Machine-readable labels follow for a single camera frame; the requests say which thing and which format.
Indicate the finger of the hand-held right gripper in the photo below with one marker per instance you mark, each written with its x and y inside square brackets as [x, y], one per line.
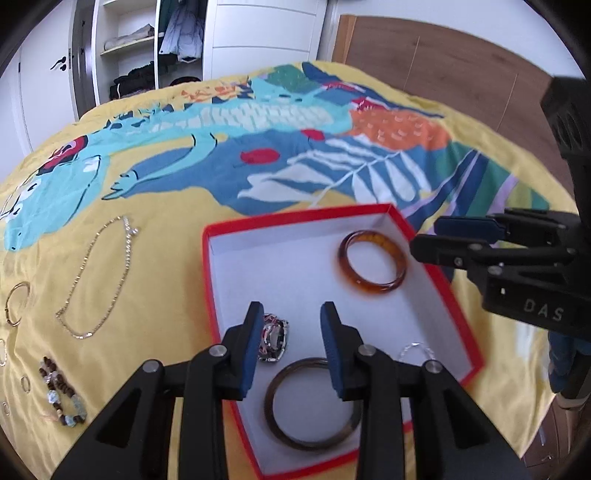
[443, 253]
[464, 227]

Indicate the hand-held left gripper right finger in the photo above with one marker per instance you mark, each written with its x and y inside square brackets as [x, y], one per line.
[333, 357]

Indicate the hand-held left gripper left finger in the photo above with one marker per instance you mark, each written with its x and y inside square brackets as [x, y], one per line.
[250, 355]

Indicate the red jewelry box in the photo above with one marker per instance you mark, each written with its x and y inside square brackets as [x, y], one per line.
[286, 277]

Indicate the dark brown bangle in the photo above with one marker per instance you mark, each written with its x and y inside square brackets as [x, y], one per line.
[272, 422]

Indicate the amber resin bangle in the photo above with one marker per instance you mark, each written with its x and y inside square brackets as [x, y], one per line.
[350, 280]

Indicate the yellow printed blanket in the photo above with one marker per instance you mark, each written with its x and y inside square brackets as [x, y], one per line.
[277, 152]

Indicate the thin gold hoop bangle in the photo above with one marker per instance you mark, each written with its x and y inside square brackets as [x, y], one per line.
[18, 323]

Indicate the white wardrobe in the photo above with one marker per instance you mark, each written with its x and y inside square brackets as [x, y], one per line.
[258, 27]

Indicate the pile of dark clothes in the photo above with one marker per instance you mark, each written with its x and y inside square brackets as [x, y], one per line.
[134, 78]

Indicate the white door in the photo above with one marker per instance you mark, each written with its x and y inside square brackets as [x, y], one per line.
[41, 101]

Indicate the light blue hanging jacket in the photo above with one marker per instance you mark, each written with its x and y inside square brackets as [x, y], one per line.
[182, 32]

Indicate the folded beige clothes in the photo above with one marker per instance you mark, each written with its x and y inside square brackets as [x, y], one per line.
[129, 40]

